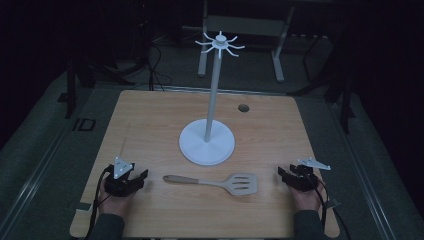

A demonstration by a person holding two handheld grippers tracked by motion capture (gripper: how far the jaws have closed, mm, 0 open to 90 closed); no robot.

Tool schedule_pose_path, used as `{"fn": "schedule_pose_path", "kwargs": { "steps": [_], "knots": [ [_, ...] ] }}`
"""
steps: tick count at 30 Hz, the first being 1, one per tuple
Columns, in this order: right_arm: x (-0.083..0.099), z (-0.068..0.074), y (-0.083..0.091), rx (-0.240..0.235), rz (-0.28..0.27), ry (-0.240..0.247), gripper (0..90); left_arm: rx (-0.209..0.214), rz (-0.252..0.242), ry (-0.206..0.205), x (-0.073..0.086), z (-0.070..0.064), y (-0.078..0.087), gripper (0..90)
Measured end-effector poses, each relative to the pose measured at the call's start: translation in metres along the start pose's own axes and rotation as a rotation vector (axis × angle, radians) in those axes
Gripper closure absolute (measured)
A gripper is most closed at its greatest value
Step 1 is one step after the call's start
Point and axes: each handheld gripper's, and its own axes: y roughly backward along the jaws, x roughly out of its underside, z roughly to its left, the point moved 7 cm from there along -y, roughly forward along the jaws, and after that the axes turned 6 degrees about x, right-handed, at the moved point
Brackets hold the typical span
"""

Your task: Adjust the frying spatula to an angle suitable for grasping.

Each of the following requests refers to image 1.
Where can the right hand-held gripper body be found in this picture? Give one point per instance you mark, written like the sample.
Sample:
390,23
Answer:
305,180

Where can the white metal desk frame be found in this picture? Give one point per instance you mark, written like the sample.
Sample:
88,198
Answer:
246,25

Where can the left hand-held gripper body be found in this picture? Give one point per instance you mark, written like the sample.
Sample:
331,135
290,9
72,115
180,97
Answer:
120,186

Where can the person's right hand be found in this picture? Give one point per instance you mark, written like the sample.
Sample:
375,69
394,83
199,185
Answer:
306,199

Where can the white utensil rack with hooks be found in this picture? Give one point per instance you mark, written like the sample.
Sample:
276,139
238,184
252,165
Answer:
206,146

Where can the person's left hand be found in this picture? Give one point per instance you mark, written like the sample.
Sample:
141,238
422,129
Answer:
115,205

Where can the black metal stand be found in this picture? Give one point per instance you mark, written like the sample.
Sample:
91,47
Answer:
346,106
70,90

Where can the grey tape tag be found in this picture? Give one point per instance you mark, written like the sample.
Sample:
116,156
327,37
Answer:
332,203
83,207

